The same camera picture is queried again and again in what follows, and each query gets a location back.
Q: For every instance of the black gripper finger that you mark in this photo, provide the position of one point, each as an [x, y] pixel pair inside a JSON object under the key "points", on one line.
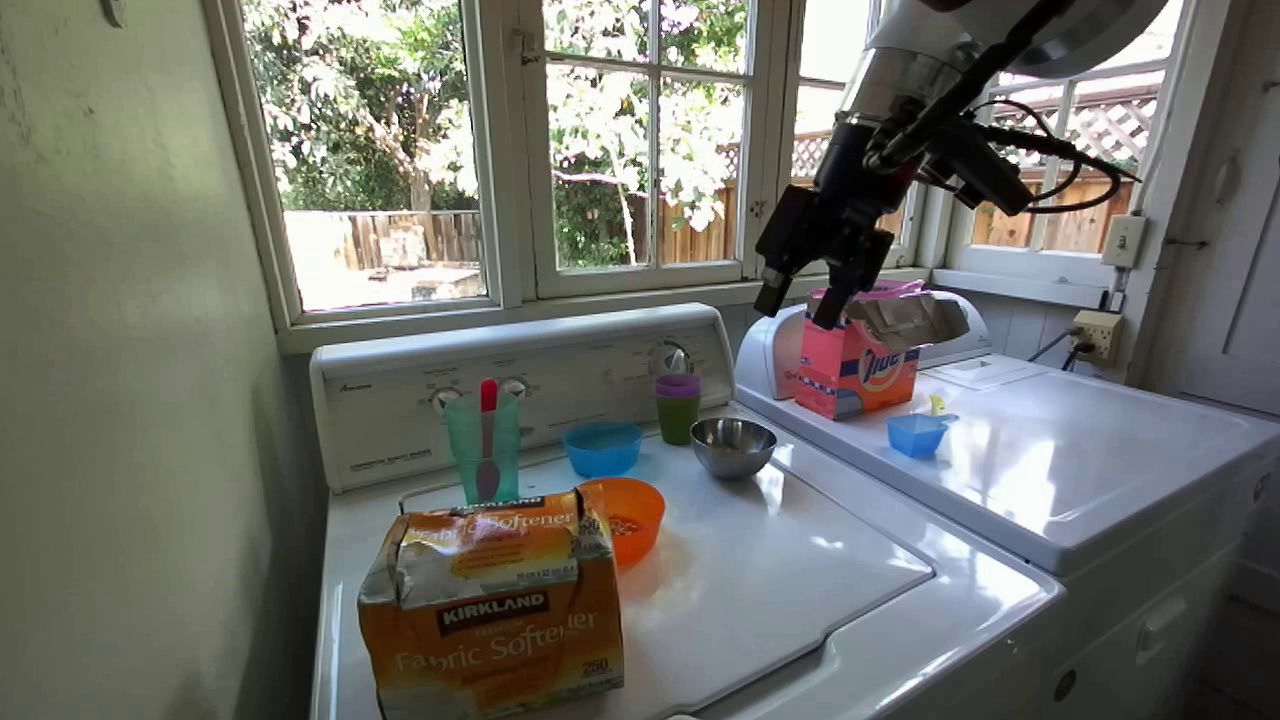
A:
{"points": [[781, 264], [843, 284]]}

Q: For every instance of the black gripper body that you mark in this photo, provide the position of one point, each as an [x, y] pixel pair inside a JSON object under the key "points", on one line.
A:
{"points": [[852, 175]]}

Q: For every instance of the silver metal bowl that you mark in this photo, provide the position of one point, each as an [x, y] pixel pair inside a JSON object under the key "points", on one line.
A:
{"points": [[733, 449]]}

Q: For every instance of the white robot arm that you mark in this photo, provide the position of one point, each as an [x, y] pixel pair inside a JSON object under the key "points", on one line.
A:
{"points": [[887, 75]]}

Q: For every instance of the blue plastic bowl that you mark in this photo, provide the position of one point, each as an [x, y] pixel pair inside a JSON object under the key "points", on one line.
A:
{"points": [[602, 449]]}

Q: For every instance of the orange plastic bowl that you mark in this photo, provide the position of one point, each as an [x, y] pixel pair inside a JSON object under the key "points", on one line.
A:
{"points": [[631, 517]]}

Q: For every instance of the zip bag with pink seal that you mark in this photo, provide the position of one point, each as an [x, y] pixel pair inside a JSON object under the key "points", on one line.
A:
{"points": [[913, 317]]}

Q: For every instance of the orange Tide detergent box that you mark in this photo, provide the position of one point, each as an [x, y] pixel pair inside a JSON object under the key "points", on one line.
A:
{"points": [[846, 372]]}

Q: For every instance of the large washer dial knob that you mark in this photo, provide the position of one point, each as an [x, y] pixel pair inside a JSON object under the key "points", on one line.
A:
{"points": [[674, 356]]}

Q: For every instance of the yellow plastic utensil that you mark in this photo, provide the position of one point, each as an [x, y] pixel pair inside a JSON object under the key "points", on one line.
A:
{"points": [[941, 403]]}

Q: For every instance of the blue plastic scoop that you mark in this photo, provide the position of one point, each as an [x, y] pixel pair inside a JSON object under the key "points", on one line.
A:
{"points": [[919, 433]]}

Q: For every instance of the green cup with purple rim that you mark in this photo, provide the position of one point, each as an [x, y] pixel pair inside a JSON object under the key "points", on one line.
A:
{"points": [[677, 410]]}

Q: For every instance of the large white framed window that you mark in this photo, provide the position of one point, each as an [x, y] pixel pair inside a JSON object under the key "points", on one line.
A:
{"points": [[506, 162]]}

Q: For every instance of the white washing machine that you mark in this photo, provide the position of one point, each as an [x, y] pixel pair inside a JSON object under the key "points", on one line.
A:
{"points": [[763, 572]]}

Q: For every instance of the red spoon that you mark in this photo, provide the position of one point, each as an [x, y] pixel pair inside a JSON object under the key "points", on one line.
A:
{"points": [[488, 440]]}

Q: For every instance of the teal translucent plastic cup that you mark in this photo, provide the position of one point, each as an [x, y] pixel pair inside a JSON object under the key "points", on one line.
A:
{"points": [[460, 453]]}

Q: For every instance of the orange Kirkland fabric softener pack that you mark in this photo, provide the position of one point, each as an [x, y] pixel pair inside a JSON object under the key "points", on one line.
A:
{"points": [[494, 627]]}

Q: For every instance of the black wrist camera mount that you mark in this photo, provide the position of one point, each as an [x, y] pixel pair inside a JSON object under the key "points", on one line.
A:
{"points": [[980, 166]]}

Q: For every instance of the beige wall outlet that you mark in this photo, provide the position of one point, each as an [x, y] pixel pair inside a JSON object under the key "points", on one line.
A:
{"points": [[1096, 334]]}

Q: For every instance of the white wall switch box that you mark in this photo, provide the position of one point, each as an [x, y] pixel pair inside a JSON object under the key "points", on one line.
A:
{"points": [[1124, 242]]}

